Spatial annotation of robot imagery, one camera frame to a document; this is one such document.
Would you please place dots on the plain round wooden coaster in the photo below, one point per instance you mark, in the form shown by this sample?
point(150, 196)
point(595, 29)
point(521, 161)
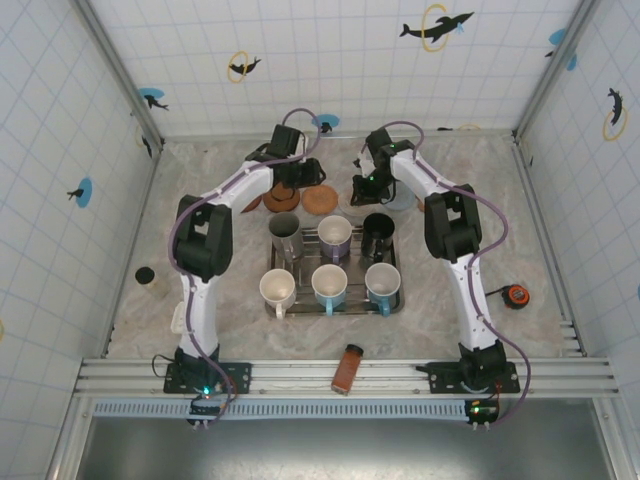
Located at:
point(281, 204)

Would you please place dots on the woven rattan coaster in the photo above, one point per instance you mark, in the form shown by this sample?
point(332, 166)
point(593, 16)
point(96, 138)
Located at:
point(318, 200)

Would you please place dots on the dark rimmed wooden coaster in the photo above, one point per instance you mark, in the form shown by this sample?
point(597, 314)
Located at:
point(254, 204)

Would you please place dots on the black mug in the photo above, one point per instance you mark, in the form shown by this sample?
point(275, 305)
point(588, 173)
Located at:
point(378, 230)

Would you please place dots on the grey metal cup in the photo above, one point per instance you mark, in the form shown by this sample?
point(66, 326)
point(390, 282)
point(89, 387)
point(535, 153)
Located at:
point(285, 227)

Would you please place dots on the purple mug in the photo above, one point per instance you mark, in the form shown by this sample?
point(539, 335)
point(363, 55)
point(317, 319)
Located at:
point(335, 232)

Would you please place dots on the paw shaped wooden coaster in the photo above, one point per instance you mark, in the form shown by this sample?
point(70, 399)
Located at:
point(420, 204)

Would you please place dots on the blue mug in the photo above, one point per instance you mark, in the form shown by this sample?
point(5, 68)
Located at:
point(382, 282)
point(329, 282)

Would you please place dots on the white mug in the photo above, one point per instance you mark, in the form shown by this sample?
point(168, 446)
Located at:
point(277, 287)

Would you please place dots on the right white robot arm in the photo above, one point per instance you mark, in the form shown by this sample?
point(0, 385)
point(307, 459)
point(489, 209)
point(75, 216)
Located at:
point(472, 300)

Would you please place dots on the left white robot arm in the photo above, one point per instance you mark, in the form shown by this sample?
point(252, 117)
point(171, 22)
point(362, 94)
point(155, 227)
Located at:
point(200, 310)

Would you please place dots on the fish on blue oval sticker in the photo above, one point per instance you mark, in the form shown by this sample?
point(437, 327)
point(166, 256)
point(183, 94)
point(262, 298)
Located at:
point(152, 95)
point(86, 192)
point(330, 120)

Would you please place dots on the steel tray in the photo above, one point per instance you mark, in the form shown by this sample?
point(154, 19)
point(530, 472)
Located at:
point(356, 295)

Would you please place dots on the large black dolphin sticker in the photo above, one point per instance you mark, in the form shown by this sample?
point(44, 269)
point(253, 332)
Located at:
point(435, 30)

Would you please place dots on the small jar with black lid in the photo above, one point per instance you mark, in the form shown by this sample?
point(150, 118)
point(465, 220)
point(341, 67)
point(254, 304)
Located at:
point(146, 276)

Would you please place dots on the orange black tape measure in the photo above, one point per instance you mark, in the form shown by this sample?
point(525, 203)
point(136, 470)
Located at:
point(516, 296)

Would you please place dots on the spice jar with black lid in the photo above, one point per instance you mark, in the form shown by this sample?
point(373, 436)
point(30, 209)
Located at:
point(347, 370)

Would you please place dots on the aluminium rail along wall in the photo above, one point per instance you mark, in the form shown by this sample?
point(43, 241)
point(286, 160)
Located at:
point(475, 134)

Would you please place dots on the aluminium side rail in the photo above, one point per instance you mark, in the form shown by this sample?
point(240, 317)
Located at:
point(542, 220)
point(135, 235)

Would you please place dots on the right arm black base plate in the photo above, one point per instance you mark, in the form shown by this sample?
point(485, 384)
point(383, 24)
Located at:
point(440, 372)

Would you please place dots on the aluminium rail under arm bases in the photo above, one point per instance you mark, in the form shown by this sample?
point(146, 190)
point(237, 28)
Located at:
point(290, 375)

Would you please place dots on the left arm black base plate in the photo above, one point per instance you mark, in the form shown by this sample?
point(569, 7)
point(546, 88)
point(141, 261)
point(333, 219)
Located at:
point(240, 372)

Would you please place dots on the aluminium frame post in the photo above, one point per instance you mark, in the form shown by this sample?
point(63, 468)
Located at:
point(121, 75)
point(552, 75)

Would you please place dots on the blue wall sticker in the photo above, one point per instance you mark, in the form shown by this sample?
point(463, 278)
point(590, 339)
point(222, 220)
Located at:
point(557, 36)

